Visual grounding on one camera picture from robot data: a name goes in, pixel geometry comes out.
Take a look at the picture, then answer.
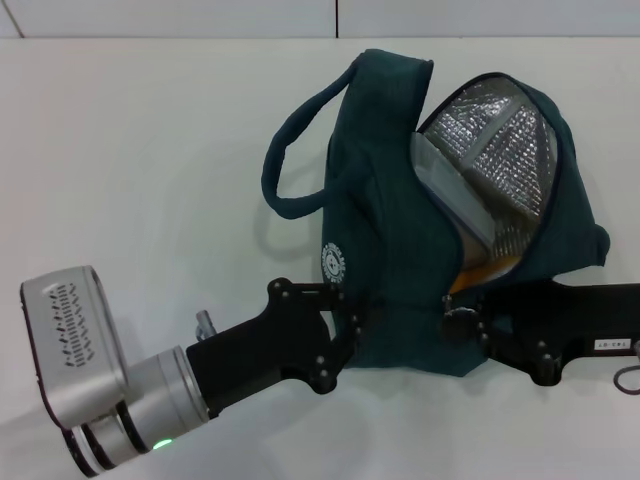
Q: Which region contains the right arm cable with plug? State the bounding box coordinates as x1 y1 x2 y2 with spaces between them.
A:
612 338 640 395

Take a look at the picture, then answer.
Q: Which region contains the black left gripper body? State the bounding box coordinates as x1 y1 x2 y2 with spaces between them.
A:
185 277 347 420

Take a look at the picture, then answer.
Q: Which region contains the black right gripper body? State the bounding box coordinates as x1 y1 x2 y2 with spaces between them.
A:
518 282 640 387

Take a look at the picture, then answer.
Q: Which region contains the dark blue insulated lunch bag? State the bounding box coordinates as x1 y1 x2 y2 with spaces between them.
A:
260 48 612 380

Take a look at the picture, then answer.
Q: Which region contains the clear food container blue lid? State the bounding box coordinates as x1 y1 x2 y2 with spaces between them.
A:
410 130 502 252

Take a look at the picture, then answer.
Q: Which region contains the yellow banana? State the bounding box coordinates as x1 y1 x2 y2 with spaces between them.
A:
447 254 521 295

